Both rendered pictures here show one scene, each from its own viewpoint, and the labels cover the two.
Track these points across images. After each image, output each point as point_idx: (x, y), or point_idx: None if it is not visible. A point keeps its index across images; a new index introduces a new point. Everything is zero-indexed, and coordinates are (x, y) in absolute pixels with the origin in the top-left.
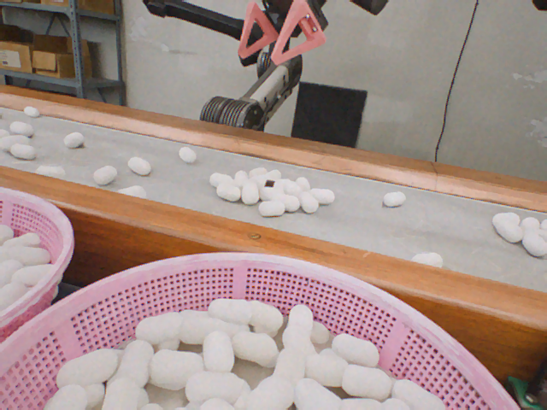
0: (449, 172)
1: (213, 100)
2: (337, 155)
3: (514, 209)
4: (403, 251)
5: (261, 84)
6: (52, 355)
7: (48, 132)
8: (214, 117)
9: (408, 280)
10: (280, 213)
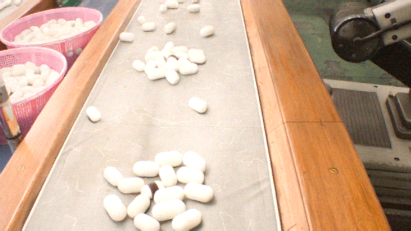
0: (306, 131)
1: (344, 4)
2: (273, 69)
3: (269, 191)
4: (115, 112)
5: (397, 0)
6: (29, 58)
7: (209, 2)
8: (332, 19)
9: (57, 97)
10: (137, 70)
